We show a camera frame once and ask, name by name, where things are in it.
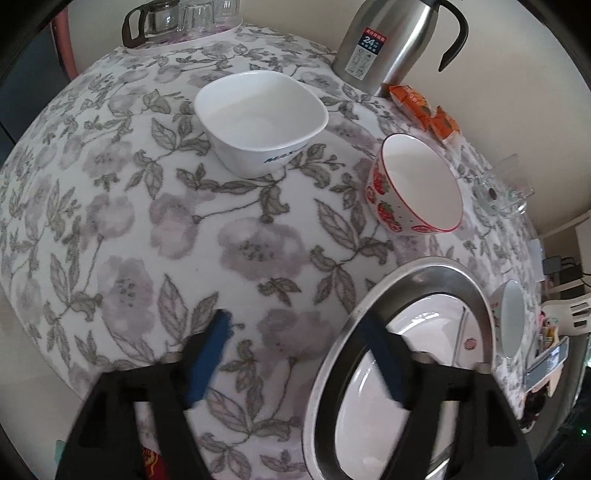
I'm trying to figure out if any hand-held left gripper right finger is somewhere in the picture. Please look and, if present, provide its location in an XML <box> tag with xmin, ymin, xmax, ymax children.
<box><xmin>358</xmin><ymin>316</ymin><xmax>539</xmax><ymax>480</ymax></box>

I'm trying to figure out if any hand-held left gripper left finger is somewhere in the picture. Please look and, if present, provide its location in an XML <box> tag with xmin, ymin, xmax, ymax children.
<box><xmin>55</xmin><ymin>309</ymin><xmax>232</xmax><ymax>480</ymax></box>

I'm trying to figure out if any black rimmed white plate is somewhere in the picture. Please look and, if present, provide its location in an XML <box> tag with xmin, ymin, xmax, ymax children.
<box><xmin>335</xmin><ymin>293</ymin><xmax>485</xmax><ymax>480</ymax></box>

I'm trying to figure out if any stainless steel plate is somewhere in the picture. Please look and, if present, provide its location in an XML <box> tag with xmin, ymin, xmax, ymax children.
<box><xmin>302</xmin><ymin>256</ymin><xmax>497</xmax><ymax>480</ymax></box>

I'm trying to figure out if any light blue bowl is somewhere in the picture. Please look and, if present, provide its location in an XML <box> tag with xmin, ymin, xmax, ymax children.
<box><xmin>490</xmin><ymin>279</ymin><xmax>527</xmax><ymax>361</ymax></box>

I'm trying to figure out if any strawberry print bowl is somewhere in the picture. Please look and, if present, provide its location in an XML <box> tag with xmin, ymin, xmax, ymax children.
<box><xmin>366</xmin><ymin>133</ymin><xmax>464</xmax><ymax>237</ymax></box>

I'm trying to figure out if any white square bowl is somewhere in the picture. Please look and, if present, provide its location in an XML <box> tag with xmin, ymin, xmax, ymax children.
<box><xmin>193</xmin><ymin>70</ymin><xmax>330</xmax><ymax>180</ymax></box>

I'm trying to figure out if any grey floral tablecloth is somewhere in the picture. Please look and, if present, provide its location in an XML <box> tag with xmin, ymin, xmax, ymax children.
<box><xmin>0</xmin><ymin>23</ymin><xmax>550</xmax><ymax>480</ymax></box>

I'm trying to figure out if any red printed cloth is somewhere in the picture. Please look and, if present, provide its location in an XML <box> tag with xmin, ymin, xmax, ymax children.
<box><xmin>139</xmin><ymin>445</ymin><xmax>169</xmax><ymax>480</ymax></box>

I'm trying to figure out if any dark cloth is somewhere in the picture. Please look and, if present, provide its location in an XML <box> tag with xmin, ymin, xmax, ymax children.
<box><xmin>522</xmin><ymin>388</ymin><xmax>555</xmax><ymax>432</ymax></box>

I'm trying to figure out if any smartphone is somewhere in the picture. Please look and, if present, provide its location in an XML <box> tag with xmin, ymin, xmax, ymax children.
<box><xmin>524</xmin><ymin>336</ymin><xmax>571</xmax><ymax>393</ymax></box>

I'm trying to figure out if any white power strip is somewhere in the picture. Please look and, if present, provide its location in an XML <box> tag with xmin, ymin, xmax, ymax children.
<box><xmin>530</xmin><ymin>237</ymin><xmax>546</xmax><ymax>282</ymax></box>

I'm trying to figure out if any white lattice chair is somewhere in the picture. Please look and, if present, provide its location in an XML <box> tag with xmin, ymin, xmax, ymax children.
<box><xmin>540</xmin><ymin>272</ymin><xmax>591</xmax><ymax>342</ymax></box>

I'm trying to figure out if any clear glass mug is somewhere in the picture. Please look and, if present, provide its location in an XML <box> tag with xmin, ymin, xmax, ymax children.
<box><xmin>472</xmin><ymin>154</ymin><xmax>536</xmax><ymax>219</ymax></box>

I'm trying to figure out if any orange snack packet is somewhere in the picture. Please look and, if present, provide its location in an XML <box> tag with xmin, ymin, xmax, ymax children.
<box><xmin>429</xmin><ymin>106</ymin><xmax>462</xmax><ymax>141</ymax></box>
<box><xmin>388</xmin><ymin>84</ymin><xmax>439</xmax><ymax>125</ymax></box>

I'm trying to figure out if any stainless steel thermos jug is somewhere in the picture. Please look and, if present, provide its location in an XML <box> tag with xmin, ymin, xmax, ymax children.
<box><xmin>331</xmin><ymin>0</ymin><xmax>469</xmax><ymax>99</ymax></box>

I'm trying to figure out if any dark blue panel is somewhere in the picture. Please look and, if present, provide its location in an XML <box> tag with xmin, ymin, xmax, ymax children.
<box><xmin>0</xmin><ymin>23</ymin><xmax>65</xmax><ymax>153</ymax></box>

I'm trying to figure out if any clear drinking glass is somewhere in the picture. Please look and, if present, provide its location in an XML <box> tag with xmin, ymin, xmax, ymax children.
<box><xmin>178</xmin><ymin>0</ymin><xmax>215</xmax><ymax>34</ymax></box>
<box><xmin>212</xmin><ymin>0</ymin><xmax>243</xmax><ymax>26</ymax></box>

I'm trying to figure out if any pink curved bar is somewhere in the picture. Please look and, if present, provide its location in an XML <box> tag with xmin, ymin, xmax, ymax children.
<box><xmin>53</xmin><ymin>0</ymin><xmax>84</xmax><ymax>81</ymax></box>

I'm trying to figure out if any glass teapot with black handle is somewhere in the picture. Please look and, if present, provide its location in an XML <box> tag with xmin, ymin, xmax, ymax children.
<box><xmin>121</xmin><ymin>0</ymin><xmax>185</xmax><ymax>48</ymax></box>

